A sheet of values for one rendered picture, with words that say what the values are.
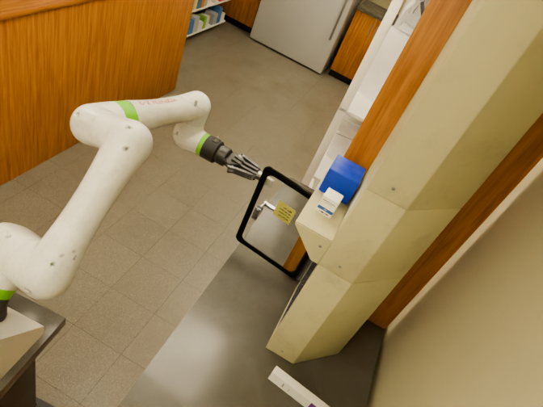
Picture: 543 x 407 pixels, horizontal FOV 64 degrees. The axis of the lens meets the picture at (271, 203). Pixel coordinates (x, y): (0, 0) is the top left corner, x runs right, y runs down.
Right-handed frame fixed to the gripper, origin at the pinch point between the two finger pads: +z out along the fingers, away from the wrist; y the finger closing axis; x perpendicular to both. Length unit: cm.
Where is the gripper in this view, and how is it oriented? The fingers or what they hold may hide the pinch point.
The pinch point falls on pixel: (265, 178)
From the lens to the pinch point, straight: 164.7
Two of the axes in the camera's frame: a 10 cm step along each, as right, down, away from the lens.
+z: 8.7, 4.9, -1.0
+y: 3.7, -5.1, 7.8
